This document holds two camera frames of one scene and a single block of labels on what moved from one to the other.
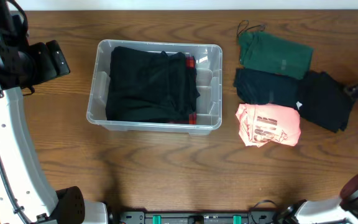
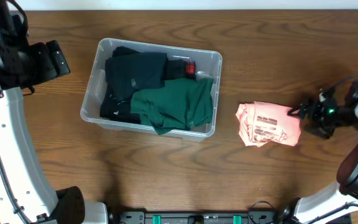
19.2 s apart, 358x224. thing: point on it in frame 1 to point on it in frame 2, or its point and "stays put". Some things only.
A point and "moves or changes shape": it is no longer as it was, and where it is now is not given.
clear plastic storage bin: x=209 y=68 moves or changes shape
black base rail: x=194 y=218 stays put
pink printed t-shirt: x=261 y=123 stays put
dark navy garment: x=257 y=87 to x=127 y=70
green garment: x=266 y=52 to x=179 y=104
